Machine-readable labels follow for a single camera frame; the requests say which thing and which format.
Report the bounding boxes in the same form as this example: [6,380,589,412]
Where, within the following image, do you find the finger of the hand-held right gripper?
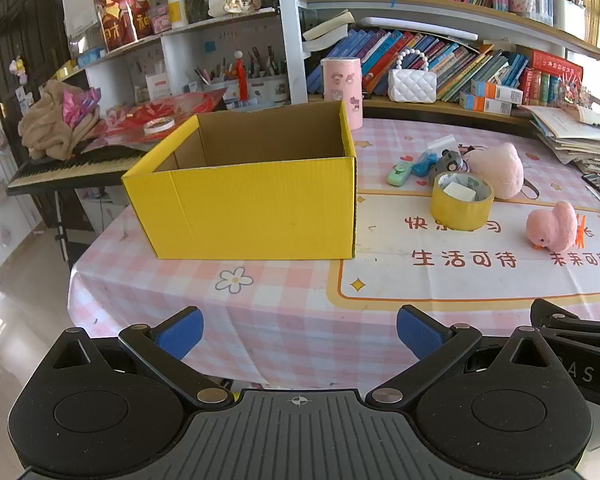
[530,298,600,348]

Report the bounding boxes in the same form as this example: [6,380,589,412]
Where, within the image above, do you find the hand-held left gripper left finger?
[50,306,235,408]

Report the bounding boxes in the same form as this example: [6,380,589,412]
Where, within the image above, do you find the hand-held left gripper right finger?
[366,305,551,407]

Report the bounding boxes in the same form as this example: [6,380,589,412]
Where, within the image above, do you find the pink plush chick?
[526,201,587,254]

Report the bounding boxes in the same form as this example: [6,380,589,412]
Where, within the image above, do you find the yellow tape roll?
[430,171,495,232]

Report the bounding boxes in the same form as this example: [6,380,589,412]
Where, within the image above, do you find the yellow cardboard box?
[121,100,358,261]

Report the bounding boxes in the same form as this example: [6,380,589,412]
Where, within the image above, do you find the pink plush heart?
[464,142,541,200]

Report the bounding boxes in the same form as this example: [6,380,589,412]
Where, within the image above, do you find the grey plush mouse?
[428,149,464,184]

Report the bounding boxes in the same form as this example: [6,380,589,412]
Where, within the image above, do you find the pink checkered printed tablecloth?
[67,117,600,392]

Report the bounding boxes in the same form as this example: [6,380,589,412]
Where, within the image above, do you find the black keyboard stand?
[50,192,82,272]

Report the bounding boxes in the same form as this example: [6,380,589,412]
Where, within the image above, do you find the stack of papers and notebooks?
[522,102,600,177]

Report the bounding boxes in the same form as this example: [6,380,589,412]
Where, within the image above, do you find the black piano keyboard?
[6,146,147,196]

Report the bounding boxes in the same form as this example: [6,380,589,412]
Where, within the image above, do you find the white tape roll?
[143,116,176,135]

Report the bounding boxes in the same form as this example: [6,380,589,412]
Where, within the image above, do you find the red paper pile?
[92,91,228,144]

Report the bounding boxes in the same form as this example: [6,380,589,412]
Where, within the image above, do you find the colourful glitter ornament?
[550,67,595,109]

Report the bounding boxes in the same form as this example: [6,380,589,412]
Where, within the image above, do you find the red upright dictionary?
[518,67,534,106]

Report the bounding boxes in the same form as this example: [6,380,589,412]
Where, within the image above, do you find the white carton with red stripe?
[145,72,174,102]

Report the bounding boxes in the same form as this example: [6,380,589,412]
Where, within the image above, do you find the beige fluffy cloth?
[18,80,101,161]

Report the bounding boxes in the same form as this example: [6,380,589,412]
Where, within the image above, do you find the pink foil wrapper bunch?
[62,87,102,129]

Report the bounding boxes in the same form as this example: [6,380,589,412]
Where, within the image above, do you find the pink cartoon print cylinder cup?
[321,57,364,131]

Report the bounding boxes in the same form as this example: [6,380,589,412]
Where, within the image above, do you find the white pen holder with pens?
[194,45,291,109]

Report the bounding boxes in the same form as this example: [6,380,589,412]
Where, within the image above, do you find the red thick dictionary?
[529,50,584,82]

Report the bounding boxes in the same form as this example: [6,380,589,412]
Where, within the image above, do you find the red tassel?
[232,50,251,104]

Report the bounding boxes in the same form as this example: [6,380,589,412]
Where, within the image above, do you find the white cubby shelf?
[60,7,293,111]

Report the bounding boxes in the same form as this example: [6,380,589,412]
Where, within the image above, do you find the long row of colourful books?
[305,27,531,104]

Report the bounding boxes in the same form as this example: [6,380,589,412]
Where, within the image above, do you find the white storage box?
[552,0,589,44]

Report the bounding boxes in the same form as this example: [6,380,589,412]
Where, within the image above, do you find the white flat long panel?
[360,16,480,42]

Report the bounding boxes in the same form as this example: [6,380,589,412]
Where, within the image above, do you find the white-framed wooden bookshelf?
[275,0,600,127]

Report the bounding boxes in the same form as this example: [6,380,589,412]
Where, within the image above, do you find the white bottle yellow label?
[166,0,189,30]

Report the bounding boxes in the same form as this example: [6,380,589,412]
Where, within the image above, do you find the dark wooden door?
[0,0,74,171]

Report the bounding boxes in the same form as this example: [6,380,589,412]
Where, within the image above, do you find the white quilted pearl-handle handbag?
[387,47,438,104]

